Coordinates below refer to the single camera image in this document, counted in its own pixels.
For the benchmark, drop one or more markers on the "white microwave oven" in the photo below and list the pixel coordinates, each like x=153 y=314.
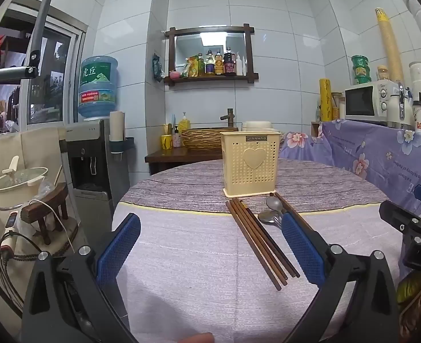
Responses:
x=367 y=102

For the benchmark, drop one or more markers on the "brown wooden chopstick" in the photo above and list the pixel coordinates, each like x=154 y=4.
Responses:
x=253 y=246
x=265 y=239
x=271 y=239
x=285 y=204
x=289 y=203
x=259 y=243

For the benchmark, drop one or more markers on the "white electric cooking pot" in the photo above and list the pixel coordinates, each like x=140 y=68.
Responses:
x=17 y=189

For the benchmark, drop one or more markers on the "small dark wooden stool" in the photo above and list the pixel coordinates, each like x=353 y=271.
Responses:
x=47 y=207

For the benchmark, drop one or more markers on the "pink small bowl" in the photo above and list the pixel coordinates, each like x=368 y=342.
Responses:
x=174 y=74

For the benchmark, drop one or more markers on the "purple tablecloth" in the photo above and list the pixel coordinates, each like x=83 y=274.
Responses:
x=196 y=257

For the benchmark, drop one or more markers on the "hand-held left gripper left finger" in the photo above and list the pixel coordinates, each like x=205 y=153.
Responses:
x=119 y=246

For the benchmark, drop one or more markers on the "wooden framed mirror shelf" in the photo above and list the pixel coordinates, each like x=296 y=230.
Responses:
x=210 y=32

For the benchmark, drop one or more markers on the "small wooden box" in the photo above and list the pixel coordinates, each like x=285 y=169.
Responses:
x=315 y=129

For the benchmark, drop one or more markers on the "white power strip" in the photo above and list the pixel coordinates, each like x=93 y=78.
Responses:
x=9 y=232

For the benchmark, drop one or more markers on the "window with grey frame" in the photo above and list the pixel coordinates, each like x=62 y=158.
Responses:
x=49 y=78

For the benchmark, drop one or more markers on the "cream plastic utensil holder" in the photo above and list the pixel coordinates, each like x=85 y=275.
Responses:
x=249 y=171

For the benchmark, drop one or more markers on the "small pink pump bottle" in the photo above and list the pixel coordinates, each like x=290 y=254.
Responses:
x=176 y=138

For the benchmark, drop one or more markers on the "yellow patterned cup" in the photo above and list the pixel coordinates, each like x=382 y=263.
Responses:
x=166 y=142

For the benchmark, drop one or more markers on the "dark teal wall tray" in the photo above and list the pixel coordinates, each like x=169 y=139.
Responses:
x=124 y=145

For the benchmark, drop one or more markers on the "green wet wipes pack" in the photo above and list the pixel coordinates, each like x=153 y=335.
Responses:
x=157 y=67

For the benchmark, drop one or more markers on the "woven pattern sink basin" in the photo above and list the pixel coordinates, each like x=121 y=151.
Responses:
x=201 y=139

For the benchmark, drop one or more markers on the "yellow seasoning packet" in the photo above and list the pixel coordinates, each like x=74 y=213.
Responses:
x=189 y=67

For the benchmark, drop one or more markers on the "bronze faucet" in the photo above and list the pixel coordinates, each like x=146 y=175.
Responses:
x=229 y=116

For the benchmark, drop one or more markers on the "glass jar with lid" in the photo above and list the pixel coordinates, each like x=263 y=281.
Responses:
x=382 y=74

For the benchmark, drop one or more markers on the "tall stack of paper cups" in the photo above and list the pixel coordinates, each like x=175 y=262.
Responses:
x=389 y=46

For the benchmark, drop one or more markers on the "yellow dish soap bottle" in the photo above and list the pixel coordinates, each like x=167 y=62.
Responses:
x=184 y=123

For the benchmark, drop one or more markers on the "brown sauce bottle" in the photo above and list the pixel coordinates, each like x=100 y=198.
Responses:
x=218 y=62

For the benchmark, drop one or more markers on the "person's left hand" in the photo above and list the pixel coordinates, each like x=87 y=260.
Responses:
x=196 y=338

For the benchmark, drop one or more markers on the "yellow cooking oil bottle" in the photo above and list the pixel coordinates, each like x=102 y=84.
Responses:
x=200 y=65

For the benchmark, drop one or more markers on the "blue water jug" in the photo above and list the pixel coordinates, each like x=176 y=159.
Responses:
x=98 y=85

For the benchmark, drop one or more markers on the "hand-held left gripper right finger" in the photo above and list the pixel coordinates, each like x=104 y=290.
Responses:
x=303 y=248

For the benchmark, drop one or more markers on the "chrome tap fixture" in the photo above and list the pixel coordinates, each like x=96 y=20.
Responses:
x=402 y=103

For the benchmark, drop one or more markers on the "white brown rice cooker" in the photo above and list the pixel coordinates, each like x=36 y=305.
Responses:
x=256 y=125

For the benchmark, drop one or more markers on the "large dark soy sauce bottle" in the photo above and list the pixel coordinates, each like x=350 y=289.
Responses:
x=229 y=62

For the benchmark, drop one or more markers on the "yellow wrap roll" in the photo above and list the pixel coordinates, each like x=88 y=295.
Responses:
x=326 y=100

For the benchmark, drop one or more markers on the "drink cup with straw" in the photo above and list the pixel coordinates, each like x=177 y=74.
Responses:
x=418 y=116

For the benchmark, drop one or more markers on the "grey water dispenser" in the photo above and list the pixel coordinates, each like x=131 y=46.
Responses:
x=89 y=171

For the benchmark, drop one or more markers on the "white squeeze bottle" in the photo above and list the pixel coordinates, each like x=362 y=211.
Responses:
x=239 y=65

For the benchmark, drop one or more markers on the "dark wooden sink cabinet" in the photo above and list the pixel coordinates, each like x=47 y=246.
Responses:
x=174 y=160

